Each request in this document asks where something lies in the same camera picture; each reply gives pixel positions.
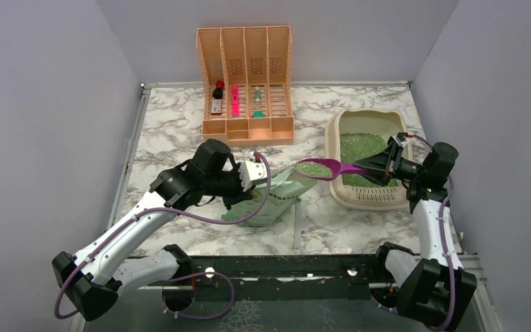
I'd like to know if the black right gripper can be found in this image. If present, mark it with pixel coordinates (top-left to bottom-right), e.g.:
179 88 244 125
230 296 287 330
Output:
352 142 427 187

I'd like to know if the beige litter box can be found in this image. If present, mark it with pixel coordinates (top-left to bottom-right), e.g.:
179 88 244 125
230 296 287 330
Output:
324 109 409 212

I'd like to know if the green litter bag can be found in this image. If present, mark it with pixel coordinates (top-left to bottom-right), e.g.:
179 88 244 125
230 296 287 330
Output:
221 166 317 227

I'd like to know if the purple litter scoop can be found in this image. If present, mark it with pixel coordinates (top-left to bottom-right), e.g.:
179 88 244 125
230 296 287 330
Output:
292 158 385 181

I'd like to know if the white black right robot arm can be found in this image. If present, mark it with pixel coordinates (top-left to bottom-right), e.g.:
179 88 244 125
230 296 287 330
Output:
355 137 477 331

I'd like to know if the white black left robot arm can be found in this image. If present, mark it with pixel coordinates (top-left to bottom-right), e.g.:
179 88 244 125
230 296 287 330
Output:
52 139 272 321

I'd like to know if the red white small box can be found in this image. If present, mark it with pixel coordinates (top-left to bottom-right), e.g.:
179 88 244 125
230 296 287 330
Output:
210 99 222 116

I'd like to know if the red and black stamp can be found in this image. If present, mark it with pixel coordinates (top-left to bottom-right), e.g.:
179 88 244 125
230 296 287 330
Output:
212 80 225 100

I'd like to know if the green white glue stick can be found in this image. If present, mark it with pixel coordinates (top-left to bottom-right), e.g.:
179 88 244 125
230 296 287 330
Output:
254 86 262 105

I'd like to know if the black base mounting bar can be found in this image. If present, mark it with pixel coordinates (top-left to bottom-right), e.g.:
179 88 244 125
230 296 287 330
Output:
98 245 420 304

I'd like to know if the orange plastic file organizer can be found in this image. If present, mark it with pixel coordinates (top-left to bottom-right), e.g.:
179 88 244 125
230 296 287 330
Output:
196 26 295 147

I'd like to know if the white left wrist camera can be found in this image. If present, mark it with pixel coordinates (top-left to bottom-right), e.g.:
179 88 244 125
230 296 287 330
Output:
239 155 268 192

